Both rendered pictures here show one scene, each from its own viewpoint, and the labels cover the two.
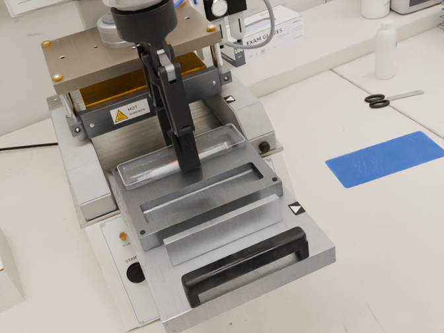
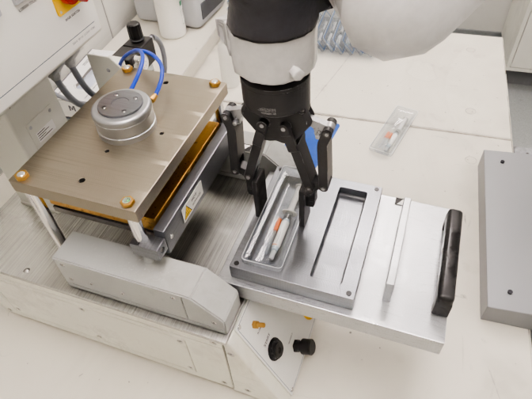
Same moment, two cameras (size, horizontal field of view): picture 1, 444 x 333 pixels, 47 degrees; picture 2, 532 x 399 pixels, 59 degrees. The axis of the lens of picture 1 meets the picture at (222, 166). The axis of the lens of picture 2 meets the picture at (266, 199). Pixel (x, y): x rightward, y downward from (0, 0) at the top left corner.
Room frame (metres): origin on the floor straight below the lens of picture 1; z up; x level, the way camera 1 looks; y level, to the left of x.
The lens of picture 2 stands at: (0.35, 0.41, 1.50)
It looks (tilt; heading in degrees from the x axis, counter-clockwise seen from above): 47 degrees down; 308
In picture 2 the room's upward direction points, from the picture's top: 4 degrees counter-clockwise
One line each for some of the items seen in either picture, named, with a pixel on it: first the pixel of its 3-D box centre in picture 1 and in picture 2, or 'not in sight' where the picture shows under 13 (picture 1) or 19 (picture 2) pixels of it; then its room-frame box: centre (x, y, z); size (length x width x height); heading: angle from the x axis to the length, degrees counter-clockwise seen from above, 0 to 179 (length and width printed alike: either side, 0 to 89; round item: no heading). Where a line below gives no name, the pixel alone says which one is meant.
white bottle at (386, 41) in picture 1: (385, 49); (228, 61); (1.12, -0.46, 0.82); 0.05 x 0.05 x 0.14
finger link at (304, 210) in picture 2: (185, 147); (305, 202); (0.57, 0.04, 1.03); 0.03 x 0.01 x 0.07; 106
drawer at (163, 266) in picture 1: (206, 206); (343, 242); (0.52, 0.03, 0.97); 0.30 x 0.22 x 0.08; 15
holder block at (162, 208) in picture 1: (193, 180); (310, 229); (0.56, 0.04, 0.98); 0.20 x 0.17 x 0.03; 105
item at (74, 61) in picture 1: (137, 41); (120, 128); (0.85, 0.10, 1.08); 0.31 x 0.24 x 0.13; 105
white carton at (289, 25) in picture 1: (258, 34); (95, 85); (1.34, -0.18, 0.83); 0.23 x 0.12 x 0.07; 112
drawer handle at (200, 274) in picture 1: (246, 265); (448, 259); (0.38, 0.00, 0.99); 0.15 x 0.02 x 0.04; 105
